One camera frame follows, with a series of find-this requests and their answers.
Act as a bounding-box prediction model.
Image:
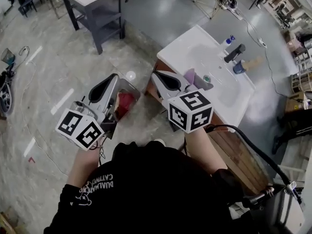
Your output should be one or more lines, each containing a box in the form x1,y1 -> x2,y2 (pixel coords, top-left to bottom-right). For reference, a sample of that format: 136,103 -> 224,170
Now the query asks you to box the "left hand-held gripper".
55,73 -> 120,152

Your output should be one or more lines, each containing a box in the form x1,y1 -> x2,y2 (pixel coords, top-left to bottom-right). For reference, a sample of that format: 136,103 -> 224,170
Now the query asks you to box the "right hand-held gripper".
151,69 -> 215,134

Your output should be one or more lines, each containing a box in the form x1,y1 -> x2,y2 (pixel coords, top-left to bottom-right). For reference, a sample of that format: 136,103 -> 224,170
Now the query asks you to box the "purple grey cloth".
183,68 -> 215,91

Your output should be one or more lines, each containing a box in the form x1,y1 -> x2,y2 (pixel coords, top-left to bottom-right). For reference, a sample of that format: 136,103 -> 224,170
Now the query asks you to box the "dark red cloth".
116,92 -> 137,119

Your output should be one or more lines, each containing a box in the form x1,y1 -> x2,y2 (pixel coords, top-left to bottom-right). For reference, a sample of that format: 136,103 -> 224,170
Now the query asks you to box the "clear plastic container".
107,78 -> 142,131

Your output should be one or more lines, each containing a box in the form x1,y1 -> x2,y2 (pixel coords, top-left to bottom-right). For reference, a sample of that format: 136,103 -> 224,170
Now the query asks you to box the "person's left forearm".
67,146 -> 104,189

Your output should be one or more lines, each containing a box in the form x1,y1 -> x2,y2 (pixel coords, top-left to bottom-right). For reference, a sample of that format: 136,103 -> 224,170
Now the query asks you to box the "person's right forearm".
184,129 -> 229,176

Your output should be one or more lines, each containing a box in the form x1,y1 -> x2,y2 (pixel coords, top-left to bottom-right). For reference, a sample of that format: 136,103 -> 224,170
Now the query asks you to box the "cardboard box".
284,91 -> 308,114

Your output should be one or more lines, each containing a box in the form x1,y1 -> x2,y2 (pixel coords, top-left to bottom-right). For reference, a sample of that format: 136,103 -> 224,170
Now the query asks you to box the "wooden vanity cabinet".
145,59 -> 176,131

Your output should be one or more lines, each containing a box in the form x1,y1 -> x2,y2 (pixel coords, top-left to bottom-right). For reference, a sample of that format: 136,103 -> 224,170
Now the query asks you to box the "white sink basin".
156,24 -> 256,133

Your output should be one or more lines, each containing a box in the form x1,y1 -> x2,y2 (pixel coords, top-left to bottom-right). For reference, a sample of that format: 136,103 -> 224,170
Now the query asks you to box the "blue cup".
233,59 -> 246,75

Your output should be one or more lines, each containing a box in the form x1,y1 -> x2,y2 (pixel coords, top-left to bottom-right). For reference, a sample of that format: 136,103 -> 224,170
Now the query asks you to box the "black faucet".
223,43 -> 246,63

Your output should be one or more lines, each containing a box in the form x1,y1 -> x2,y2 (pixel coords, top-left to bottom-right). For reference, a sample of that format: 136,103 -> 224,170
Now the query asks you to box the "white bottle with blue cap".
219,35 -> 236,49

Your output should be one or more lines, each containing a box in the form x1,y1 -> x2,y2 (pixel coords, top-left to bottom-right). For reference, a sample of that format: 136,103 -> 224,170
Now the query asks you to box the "grey vanity with white top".
59,0 -> 128,56

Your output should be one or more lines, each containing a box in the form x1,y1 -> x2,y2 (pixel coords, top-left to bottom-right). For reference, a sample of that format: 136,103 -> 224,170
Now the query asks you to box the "grey backpack rig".
0,64 -> 14,118

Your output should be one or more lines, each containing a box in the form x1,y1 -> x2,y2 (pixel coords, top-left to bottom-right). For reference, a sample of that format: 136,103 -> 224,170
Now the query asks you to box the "wooden slatted platform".
207,127 -> 270,196

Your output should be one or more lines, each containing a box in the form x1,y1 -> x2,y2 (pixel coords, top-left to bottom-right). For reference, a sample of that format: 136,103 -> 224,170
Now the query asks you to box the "black and white gear pile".
219,0 -> 238,11

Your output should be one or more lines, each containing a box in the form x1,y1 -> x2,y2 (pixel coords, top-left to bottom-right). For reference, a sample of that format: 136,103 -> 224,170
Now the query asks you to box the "person's black printed shirt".
43,140 -> 256,234

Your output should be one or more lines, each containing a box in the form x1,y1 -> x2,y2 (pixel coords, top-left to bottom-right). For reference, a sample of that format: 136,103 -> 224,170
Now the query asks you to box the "wooden shelf unit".
290,71 -> 312,95

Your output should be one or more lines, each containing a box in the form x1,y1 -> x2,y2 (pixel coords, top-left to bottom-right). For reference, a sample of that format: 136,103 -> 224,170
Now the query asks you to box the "black backpack unit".
229,181 -> 307,234

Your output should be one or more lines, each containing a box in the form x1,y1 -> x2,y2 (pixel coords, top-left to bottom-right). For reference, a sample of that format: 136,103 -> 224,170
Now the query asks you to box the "wire mesh waste bin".
0,48 -> 16,65

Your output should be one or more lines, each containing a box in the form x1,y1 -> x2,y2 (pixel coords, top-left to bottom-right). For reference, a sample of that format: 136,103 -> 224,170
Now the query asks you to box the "thick black hose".
204,124 -> 293,187

